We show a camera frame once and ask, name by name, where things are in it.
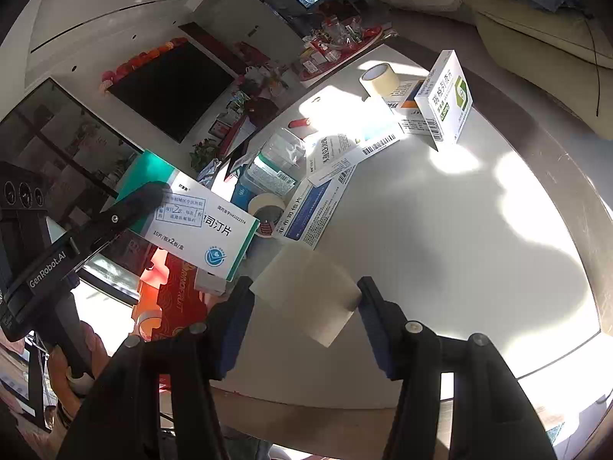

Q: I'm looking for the red flower garland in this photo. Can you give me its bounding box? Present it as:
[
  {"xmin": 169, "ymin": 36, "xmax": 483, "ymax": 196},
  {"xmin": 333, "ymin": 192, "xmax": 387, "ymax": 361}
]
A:
[{"xmin": 100, "ymin": 36, "xmax": 187, "ymax": 94}]

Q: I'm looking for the black television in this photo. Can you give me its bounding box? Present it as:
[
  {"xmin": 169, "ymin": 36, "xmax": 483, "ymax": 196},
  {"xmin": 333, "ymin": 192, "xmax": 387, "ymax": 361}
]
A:
[{"xmin": 108, "ymin": 41, "xmax": 236, "ymax": 145}]

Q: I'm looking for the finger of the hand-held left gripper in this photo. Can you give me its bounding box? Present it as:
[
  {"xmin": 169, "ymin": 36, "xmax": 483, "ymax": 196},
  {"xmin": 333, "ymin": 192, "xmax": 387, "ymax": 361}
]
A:
[{"xmin": 71, "ymin": 181, "xmax": 166, "ymax": 270}]

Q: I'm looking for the white orange striped medicine box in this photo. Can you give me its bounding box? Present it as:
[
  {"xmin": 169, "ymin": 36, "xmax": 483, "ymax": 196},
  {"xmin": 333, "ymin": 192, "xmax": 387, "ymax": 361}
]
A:
[{"xmin": 383, "ymin": 79, "xmax": 434, "ymax": 136}]

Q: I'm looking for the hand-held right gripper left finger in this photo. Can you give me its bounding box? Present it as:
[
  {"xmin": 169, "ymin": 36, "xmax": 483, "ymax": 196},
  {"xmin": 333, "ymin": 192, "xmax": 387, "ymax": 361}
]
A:
[{"xmin": 56, "ymin": 275, "xmax": 254, "ymax": 460}]

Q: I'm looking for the clear plastic container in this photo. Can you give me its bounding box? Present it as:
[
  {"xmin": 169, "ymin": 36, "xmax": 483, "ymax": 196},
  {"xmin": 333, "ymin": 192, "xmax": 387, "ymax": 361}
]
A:
[{"xmin": 238, "ymin": 127, "xmax": 307, "ymax": 198}]

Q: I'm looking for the glass door cabinet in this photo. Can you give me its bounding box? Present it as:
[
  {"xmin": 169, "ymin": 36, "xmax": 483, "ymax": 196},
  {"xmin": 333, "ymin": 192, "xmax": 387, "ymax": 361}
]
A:
[{"xmin": 0, "ymin": 77, "xmax": 144, "ymax": 231}]

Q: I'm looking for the green potted plant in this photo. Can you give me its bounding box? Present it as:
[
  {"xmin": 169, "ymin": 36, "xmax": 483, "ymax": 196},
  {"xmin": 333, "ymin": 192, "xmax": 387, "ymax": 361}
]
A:
[{"xmin": 189, "ymin": 138, "xmax": 222, "ymax": 173}]

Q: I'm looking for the white barcode medicine box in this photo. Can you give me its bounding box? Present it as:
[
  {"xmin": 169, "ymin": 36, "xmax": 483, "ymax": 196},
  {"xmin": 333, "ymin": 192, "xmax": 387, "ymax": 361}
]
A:
[{"xmin": 352, "ymin": 120, "xmax": 404, "ymax": 156}]

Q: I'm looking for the tape roll with red-printed core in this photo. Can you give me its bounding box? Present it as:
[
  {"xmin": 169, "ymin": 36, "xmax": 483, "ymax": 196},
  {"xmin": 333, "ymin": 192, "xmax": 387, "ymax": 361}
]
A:
[{"xmin": 248, "ymin": 194, "xmax": 284, "ymax": 239}]

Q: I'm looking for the person's left hand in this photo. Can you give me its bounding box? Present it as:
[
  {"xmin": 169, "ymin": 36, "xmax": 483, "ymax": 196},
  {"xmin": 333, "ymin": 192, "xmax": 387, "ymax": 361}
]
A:
[{"xmin": 48, "ymin": 319, "xmax": 115, "ymax": 399}]

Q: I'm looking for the black cable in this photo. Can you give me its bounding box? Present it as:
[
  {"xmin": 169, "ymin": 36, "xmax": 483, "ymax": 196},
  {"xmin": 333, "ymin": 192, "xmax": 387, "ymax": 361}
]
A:
[{"xmin": 582, "ymin": 12, "xmax": 602, "ymax": 117}]

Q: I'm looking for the white medicine box green logo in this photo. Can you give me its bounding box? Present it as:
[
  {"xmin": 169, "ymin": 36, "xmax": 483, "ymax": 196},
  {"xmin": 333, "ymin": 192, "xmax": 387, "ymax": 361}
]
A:
[{"xmin": 414, "ymin": 50, "xmax": 474, "ymax": 154}]

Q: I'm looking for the red round coffee table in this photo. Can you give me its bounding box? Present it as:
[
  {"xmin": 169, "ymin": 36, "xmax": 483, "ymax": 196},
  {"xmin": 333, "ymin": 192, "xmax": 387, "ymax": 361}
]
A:
[{"xmin": 298, "ymin": 13, "xmax": 385, "ymax": 88}]

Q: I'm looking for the beige sofa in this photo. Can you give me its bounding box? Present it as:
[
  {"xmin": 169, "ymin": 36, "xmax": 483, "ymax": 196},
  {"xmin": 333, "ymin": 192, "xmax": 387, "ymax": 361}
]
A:
[{"xmin": 374, "ymin": 0, "xmax": 613, "ymax": 142}]

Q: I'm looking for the red cardboard box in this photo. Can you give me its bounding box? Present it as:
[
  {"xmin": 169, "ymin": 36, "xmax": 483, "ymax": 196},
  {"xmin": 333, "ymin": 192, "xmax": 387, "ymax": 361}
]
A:
[{"xmin": 136, "ymin": 254, "xmax": 216, "ymax": 346}]

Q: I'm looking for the blue white medicine box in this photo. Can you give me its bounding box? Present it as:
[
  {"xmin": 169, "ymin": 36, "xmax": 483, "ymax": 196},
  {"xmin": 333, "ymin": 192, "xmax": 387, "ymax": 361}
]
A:
[{"xmin": 275, "ymin": 172, "xmax": 346, "ymax": 251}]

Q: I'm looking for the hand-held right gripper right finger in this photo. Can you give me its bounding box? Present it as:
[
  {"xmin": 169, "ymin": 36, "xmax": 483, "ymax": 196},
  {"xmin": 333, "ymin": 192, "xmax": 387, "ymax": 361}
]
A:
[{"xmin": 357, "ymin": 275, "xmax": 559, "ymax": 460}]

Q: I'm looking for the beige tape roll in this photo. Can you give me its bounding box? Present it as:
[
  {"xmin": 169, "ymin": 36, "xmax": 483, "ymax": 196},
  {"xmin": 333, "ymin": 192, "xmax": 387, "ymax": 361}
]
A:
[{"xmin": 359, "ymin": 63, "xmax": 399, "ymax": 102}]

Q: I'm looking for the dark red bag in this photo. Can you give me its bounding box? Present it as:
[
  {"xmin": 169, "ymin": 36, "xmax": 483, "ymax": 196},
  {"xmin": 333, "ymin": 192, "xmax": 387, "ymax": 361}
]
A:
[{"xmin": 246, "ymin": 97, "xmax": 279, "ymax": 128}]

